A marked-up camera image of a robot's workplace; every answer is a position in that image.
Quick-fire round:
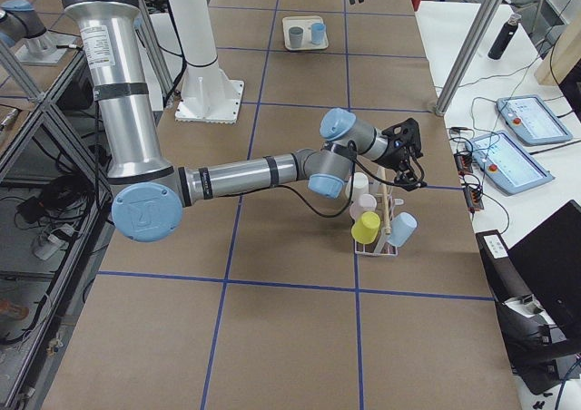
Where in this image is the pale green plastic cup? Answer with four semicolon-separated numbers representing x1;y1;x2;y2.
344;171;369;201

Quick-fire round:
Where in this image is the blue plastic cup front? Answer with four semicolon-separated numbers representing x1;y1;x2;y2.
387;212;418;248

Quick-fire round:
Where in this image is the white wire cup rack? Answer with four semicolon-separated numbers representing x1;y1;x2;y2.
355;175;405;257

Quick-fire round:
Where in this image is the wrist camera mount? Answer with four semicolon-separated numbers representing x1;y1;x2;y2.
381;118;423;158

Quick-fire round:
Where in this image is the black bottle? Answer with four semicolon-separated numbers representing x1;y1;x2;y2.
487;13;522;60

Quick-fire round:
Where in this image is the teach pendant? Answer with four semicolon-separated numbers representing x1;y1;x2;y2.
468;131;555;195
496;94;573;146

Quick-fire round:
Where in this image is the teach pendant far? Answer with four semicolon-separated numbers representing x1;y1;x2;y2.
496;94;573;146

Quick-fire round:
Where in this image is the aluminium frame post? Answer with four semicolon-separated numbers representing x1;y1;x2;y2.
433;0;502;117

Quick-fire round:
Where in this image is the yellow plastic cup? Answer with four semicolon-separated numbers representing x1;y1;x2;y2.
350;211;381;245

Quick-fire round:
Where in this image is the cream plastic tray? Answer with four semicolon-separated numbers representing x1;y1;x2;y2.
282;15;329;52

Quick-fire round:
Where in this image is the blue plastic cup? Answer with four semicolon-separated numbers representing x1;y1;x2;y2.
310;22;326;45
387;212;418;248

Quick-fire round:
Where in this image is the pink plastic cup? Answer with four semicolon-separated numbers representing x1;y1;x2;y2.
350;193;377;220

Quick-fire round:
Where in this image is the black monitor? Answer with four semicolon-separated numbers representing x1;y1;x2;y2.
508;200;580;338

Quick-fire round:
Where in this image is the teach pendant near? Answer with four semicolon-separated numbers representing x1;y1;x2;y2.
468;131;555;195

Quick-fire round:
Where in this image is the grey plastic cup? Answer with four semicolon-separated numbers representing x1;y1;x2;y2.
288;26;303;49

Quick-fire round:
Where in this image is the black cable on desk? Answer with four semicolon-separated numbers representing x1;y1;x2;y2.
448;55;564;237

